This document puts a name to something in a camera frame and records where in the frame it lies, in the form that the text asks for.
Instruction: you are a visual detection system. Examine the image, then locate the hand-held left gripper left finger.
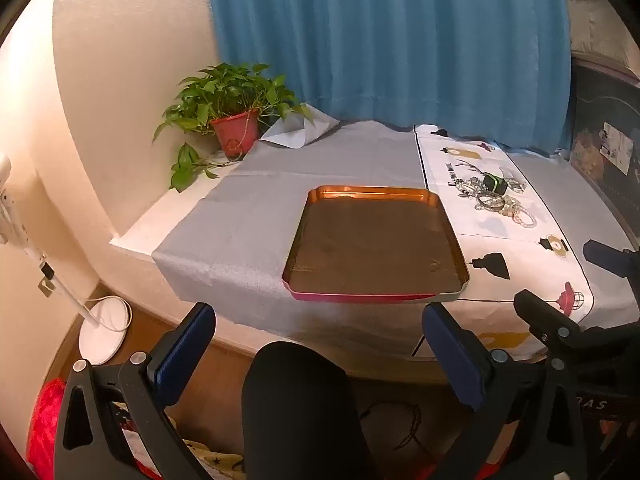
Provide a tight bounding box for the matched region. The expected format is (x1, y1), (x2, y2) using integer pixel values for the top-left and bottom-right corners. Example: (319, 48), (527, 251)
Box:
(54, 302), (217, 480)

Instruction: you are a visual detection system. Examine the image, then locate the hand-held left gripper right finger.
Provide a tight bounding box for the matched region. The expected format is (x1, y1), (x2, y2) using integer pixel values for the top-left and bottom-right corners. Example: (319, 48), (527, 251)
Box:
(422, 304), (591, 480)

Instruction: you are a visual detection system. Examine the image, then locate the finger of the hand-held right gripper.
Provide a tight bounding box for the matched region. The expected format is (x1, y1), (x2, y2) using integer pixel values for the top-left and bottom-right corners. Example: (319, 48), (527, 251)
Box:
(514, 289), (583, 348)
(583, 240), (640, 281)

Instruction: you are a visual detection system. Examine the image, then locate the pearl bead bracelet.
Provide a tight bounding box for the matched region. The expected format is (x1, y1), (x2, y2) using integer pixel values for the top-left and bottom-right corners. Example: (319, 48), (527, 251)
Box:
(502, 195), (538, 229)

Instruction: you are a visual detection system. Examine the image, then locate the black box with green band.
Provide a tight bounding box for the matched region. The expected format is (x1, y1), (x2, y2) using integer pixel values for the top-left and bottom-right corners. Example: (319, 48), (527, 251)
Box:
(482, 172), (509, 196)

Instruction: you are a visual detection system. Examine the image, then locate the copper metal tray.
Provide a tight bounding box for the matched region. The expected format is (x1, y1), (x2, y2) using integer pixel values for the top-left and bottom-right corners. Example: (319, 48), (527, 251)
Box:
(281, 185), (471, 304)

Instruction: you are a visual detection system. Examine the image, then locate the white standing fan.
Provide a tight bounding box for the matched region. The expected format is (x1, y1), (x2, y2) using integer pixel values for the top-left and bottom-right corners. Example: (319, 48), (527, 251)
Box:
(0, 155), (133, 366)

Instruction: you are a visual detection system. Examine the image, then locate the white printed cloth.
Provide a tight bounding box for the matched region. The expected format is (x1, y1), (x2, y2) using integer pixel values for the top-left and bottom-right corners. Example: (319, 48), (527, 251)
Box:
(410, 124), (598, 361)

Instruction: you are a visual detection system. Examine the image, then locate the person's leg in black pants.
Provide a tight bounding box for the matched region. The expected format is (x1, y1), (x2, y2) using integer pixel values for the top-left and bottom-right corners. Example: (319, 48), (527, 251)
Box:
(241, 342), (386, 480)

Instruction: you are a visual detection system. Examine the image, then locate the grey cloth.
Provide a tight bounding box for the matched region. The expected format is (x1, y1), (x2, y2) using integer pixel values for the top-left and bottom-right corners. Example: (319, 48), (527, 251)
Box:
(152, 102), (640, 356)

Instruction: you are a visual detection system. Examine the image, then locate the dark printed board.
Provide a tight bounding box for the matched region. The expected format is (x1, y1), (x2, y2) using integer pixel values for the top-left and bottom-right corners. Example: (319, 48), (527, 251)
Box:
(570, 57), (640, 241)

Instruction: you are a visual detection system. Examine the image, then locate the green plant in red pot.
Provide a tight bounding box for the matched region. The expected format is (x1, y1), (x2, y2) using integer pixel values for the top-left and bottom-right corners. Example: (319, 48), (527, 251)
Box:
(152, 62), (316, 193)

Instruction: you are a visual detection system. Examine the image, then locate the beige cushion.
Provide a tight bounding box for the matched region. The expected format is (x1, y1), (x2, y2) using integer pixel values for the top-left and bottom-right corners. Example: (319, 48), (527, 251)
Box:
(562, 0), (640, 78)

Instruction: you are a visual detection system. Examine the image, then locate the blue curtain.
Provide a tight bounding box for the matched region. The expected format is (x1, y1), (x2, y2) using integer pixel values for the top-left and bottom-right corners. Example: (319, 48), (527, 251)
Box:
(205, 0), (573, 153)

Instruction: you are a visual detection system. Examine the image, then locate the black cable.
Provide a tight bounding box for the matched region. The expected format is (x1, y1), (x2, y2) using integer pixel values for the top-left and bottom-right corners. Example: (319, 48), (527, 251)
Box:
(360, 400), (426, 452)

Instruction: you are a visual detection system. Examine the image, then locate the silvery bracelet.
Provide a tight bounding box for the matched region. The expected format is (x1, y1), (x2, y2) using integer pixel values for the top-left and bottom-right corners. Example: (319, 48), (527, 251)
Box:
(500, 167), (528, 193)

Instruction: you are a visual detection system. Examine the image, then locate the clear crystal bracelet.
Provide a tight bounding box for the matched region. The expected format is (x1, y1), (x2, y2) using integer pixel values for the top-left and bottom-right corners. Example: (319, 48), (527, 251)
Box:
(474, 192), (506, 212)

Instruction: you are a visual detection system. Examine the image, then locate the dark bead bracelet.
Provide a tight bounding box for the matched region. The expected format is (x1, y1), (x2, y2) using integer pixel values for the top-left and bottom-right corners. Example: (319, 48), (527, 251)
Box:
(452, 177), (483, 201)

